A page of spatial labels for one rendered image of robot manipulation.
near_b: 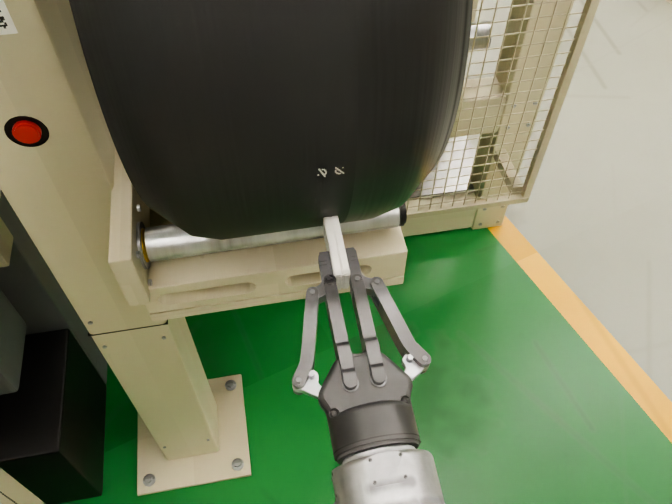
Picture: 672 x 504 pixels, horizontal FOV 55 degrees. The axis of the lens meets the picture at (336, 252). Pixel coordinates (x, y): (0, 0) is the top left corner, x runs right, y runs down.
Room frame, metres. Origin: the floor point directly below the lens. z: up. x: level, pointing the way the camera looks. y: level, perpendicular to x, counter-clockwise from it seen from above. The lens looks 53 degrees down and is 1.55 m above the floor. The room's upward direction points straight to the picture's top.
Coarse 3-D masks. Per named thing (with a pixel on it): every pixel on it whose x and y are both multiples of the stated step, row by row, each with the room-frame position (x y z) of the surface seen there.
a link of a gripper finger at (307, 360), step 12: (312, 288) 0.34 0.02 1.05; (312, 300) 0.33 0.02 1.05; (312, 312) 0.31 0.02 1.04; (312, 324) 0.30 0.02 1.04; (312, 336) 0.29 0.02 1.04; (312, 348) 0.28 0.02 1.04; (300, 360) 0.27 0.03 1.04; (312, 360) 0.27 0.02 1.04; (300, 372) 0.26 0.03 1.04; (300, 384) 0.24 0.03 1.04
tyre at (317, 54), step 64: (128, 0) 0.39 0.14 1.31; (192, 0) 0.39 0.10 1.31; (256, 0) 0.40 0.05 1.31; (320, 0) 0.41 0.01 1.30; (384, 0) 0.41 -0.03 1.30; (448, 0) 0.43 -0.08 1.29; (128, 64) 0.38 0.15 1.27; (192, 64) 0.38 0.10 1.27; (256, 64) 0.39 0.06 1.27; (320, 64) 0.39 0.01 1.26; (384, 64) 0.40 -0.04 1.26; (448, 64) 0.43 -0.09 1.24; (128, 128) 0.38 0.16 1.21; (192, 128) 0.37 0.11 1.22; (256, 128) 0.38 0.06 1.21; (320, 128) 0.38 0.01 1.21; (384, 128) 0.39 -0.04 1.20; (448, 128) 0.44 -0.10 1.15; (192, 192) 0.37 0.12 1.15; (256, 192) 0.38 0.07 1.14; (320, 192) 0.39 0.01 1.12; (384, 192) 0.41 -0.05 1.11
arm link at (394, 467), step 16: (384, 448) 0.18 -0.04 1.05; (400, 448) 0.19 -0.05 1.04; (352, 464) 0.17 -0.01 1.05; (368, 464) 0.17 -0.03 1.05; (384, 464) 0.17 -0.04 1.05; (400, 464) 0.17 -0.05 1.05; (416, 464) 0.17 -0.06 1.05; (432, 464) 0.18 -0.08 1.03; (336, 480) 0.16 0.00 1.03; (352, 480) 0.16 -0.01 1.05; (368, 480) 0.16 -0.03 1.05; (384, 480) 0.16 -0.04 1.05; (400, 480) 0.16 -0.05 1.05; (416, 480) 0.16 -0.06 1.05; (432, 480) 0.16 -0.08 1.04; (336, 496) 0.15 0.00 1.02; (352, 496) 0.15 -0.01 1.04; (368, 496) 0.15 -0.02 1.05; (384, 496) 0.14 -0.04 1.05; (400, 496) 0.14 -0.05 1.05; (416, 496) 0.15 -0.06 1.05; (432, 496) 0.15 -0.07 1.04
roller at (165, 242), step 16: (400, 208) 0.55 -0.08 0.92; (352, 224) 0.53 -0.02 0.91; (368, 224) 0.53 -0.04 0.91; (384, 224) 0.54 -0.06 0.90; (400, 224) 0.54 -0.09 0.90; (144, 240) 0.50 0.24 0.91; (160, 240) 0.50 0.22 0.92; (176, 240) 0.50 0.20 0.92; (192, 240) 0.50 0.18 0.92; (208, 240) 0.50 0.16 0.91; (224, 240) 0.50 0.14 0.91; (240, 240) 0.50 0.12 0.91; (256, 240) 0.51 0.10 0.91; (272, 240) 0.51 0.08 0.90; (288, 240) 0.51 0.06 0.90; (144, 256) 0.48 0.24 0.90; (160, 256) 0.48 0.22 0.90; (176, 256) 0.49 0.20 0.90
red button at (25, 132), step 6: (24, 120) 0.54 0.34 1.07; (18, 126) 0.54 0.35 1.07; (24, 126) 0.54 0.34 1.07; (30, 126) 0.54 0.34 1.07; (36, 126) 0.54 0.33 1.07; (12, 132) 0.54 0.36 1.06; (18, 132) 0.53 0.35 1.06; (24, 132) 0.54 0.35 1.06; (30, 132) 0.54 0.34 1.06; (36, 132) 0.54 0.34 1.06; (18, 138) 0.53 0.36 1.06; (24, 138) 0.54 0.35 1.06; (30, 138) 0.54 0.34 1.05; (36, 138) 0.54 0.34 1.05
